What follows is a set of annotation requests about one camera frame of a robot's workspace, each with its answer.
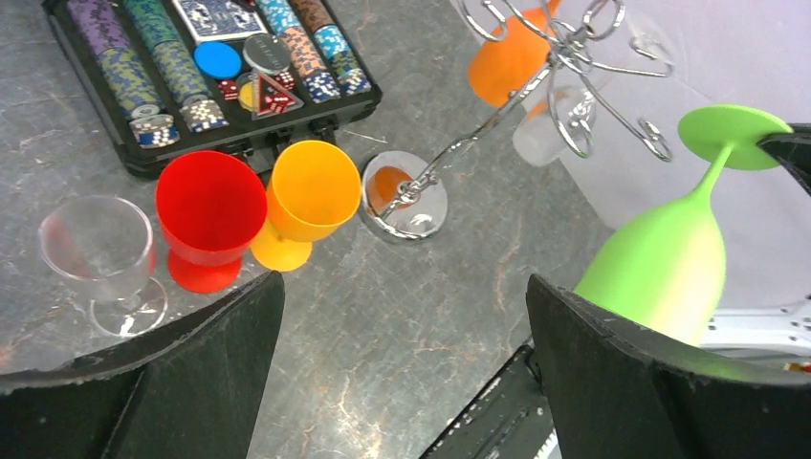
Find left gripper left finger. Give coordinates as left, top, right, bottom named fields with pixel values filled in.
left=1, top=272, right=285, bottom=458

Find red wine glass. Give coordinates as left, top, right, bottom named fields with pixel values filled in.
left=155, top=150, right=268, bottom=294

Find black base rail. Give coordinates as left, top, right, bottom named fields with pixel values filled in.
left=422, top=344, right=562, bottom=459

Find clear wine glass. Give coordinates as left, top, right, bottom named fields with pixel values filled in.
left=514, top=7, right=674, bottom=165
left=37, top=195, right=168, bottom=339

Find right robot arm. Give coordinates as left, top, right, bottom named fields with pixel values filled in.
left=701, top=122, right=810, bottom=373

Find yellow wine glass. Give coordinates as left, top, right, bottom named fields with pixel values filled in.
left=250, top=140, right=362, bottom=272

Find green wine glass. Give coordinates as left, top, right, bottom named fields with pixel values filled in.
left=574, top=104, right=794, bottom=345

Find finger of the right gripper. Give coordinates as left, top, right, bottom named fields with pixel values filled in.
left=757, top=123, right=811, bottom=194

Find playing card deck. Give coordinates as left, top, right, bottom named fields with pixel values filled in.
left=172, top=0, right=269, bottom=44

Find black poker chip case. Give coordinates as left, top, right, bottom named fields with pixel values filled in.
left=42, top=1, right=383, bottom=179

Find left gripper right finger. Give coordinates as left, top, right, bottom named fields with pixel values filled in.
left=526, top=274, right=810, bottom=458

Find chrome wine glass rack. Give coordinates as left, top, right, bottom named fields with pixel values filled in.
left=358, top=0, right=676, bottom=245

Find blue poker chip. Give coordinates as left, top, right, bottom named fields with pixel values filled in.
left=192, top=41, right=243, bottom=79

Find orange wine glass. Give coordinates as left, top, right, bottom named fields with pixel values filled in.
left=468, top=15, right=550, bottom=107

